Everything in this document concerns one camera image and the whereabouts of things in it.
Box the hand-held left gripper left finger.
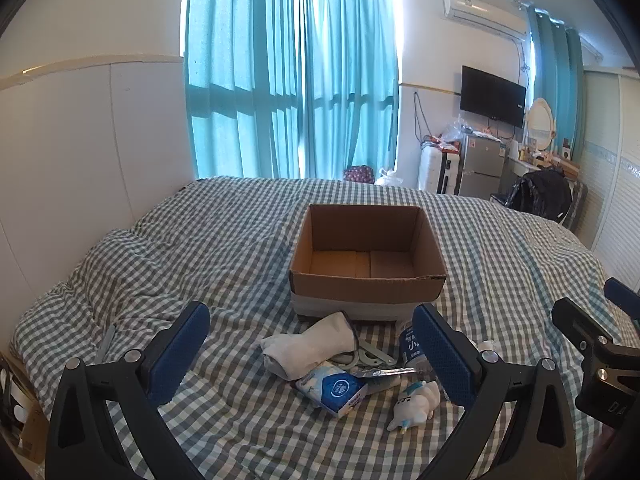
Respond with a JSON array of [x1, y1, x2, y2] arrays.
[[45, 301, 212, 480]]

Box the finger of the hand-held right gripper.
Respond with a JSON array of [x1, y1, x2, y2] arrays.
[[551, 297, 627, 357], [603, 277, 640, 323]]

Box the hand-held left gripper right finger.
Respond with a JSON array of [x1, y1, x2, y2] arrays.
[[411, 304, 578, 480]]

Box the clear water bottle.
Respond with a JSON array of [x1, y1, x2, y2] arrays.
[[399, 317, 436, 378]]

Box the white plush toy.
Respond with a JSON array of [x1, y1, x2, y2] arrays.
[[389, 381, 442, 433]]

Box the silver foil tube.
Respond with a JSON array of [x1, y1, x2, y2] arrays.
[[350, 366, 418, 382]]

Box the white-handled scissors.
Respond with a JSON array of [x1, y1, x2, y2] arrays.
[[330, 337, 398, 368]]

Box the blue tissue packet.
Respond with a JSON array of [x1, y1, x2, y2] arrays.
[[295, 362, 370, 418]]

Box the white sock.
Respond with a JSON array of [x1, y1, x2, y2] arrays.
[[260, 311, 357, 381]]

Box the green checked blanket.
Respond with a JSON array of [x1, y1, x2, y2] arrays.
[[10, 176, 631, 480]]

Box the white louvred wardrobe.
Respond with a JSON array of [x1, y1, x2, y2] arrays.
[[570, 67, 640, 286]]

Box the white dressing desk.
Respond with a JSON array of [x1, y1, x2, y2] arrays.
[[505, 152, 551, 178]]

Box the bedside cardboard box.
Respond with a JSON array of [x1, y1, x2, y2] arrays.
[[0, 352, 48, 463]]

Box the white suitcase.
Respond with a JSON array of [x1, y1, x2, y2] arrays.
[[419, 147, 463, 195]]

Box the silver small fridge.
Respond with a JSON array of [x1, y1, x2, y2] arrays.
[[457, 132, 506, 200]]

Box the white oval mirror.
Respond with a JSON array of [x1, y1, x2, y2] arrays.
[[525, 97, 557, 153]]

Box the floral fabric bag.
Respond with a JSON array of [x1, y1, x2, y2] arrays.
[[343, 165, 376, 184]]

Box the clear plastic bag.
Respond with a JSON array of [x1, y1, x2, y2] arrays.
[[440, 117, 468, 143]]

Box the turquoise curtain beside wardrobe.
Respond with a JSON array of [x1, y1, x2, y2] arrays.
[[530, 7, 586, 166]]

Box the wide turquoise curtain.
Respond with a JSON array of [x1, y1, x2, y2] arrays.
[[184, 0, 303, 181]]

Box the narrow turquoise curtain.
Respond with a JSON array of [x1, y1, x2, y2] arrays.
[[299, 0, 401, 181]]

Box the white air conditioner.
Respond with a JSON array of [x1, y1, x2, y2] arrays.
[[442, 0, 528, 36]]

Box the black wall television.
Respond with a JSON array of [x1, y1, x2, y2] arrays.
[[460, 65, 527, 128]]

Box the hanging wall cable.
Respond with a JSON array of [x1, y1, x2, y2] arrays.
[[414, 91, 436, 148]]

